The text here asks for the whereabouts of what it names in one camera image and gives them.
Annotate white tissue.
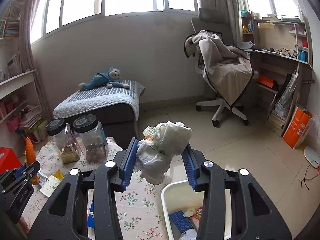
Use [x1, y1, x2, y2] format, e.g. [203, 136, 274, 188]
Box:
[135, 121, 193, 185]

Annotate light blue milk carton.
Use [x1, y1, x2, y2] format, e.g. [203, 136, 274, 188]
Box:
[37, 171, 48, 186]

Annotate red milk tea carton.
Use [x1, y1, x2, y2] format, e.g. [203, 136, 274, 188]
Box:
[183, 207, 202, 230]

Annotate white trash bin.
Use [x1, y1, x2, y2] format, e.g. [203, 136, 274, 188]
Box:
[160, 179, 232, 240]

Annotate red gift box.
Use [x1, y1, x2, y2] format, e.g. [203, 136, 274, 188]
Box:
[0, 147, 22, 173]

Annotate white floral paper cup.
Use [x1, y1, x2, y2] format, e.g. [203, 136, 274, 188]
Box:
[40, 175, 61, 198]

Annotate yellow snack packet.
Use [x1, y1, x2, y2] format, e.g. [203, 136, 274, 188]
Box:
[53, 170, 64, 180]

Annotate clear jar with brown nuts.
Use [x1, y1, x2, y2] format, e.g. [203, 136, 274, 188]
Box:
[73, 114, 108, 163]

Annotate floral tablecloth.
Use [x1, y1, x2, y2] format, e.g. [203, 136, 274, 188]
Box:
[36, 142, 171, 239]

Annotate blue biscuit box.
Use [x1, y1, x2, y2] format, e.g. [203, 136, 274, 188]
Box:
[169, 211, 193, 233]

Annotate dark ottoman with quilted cover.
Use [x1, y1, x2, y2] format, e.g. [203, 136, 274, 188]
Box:
[53, 80, 145, 148]

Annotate clear jar with green contents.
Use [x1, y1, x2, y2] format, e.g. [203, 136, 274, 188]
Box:
[46, 118, 80, 164]

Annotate pink storage basket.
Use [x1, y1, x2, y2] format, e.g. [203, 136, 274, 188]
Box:
[7, 115, 21, 132]

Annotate dark blue cigarette carton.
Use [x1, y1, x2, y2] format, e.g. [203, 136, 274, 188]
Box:
[87, 201, 94, 228]

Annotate white bookshelf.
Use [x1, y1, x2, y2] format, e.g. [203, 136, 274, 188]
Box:
[1, 0, 52, 156]

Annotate blue monkey plush toy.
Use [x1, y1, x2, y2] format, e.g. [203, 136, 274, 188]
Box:
[79, 67, 130, 90]

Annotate beige blanket on chair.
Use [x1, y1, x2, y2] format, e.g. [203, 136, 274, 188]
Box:
[184, 29, 254, 106]

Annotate orange cardboard box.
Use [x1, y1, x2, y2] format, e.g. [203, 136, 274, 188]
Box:
[283, 105, 314, 149]

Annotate white oval scale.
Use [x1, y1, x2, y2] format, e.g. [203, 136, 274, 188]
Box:
[303, 146, 320, 169]

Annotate wooden desk with shelves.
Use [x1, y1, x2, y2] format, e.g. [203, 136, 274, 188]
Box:
[241, 12, 314, 136]

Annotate white office chair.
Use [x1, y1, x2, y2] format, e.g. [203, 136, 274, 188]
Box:
[183, 29, 259, 128]

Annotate black cable on floor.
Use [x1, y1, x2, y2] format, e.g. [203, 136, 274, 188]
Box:
[300, 159, 320, 189]

